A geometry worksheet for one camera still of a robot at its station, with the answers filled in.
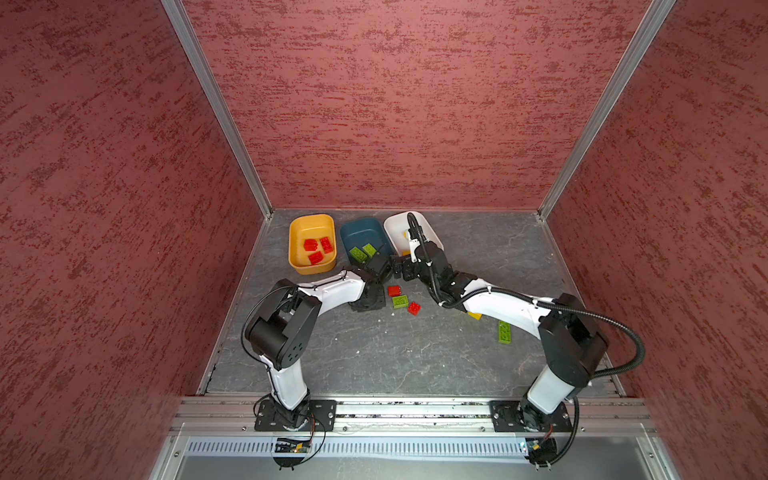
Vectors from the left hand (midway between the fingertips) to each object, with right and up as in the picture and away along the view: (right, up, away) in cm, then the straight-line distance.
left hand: (373, 308), depth 93 cm
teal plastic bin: (-6, +25, +20) cm, 32 cm away
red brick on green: (+7, +5, +4) cm, 9 cm away
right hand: (+10, +17, -6) cm, 20 cm away
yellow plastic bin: (-27, +26, +20) cm, 43 cm away
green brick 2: (-6, +17, +13) cm, 22 cm away
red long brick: (-18, +20, +13) cm, 30 cm away
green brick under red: (+9, +2, +1) cm, 9 cm away
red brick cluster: (-25, +20, +15) cm, 35 cm away
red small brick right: (+13, 0, -1) cm, 13 cm away
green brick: (-2, +19, +13) cm, 23 cm away
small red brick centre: (-21, +16, +11) cm, 29 cm away
